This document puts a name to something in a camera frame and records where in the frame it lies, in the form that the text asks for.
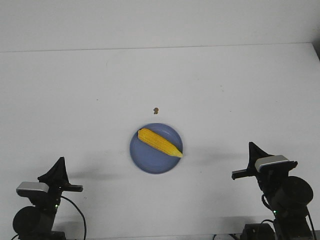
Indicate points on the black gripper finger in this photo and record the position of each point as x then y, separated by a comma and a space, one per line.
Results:
255, 153
57, 175

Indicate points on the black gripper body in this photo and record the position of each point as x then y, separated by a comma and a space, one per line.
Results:
248, 172
59, 189

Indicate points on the blue round plate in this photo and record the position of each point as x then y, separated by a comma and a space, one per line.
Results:
151, 160

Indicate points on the yellow corn cob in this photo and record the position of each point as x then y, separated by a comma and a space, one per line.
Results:
158, 142

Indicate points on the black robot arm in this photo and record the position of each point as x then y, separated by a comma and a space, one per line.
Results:
286, 196
35, 222

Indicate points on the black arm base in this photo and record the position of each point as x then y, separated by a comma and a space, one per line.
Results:
257, 231

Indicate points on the small brown table mark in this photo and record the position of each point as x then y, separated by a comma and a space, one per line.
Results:
155, 110

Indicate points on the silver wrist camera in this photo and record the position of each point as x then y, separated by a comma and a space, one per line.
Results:
29, 189
274, 162

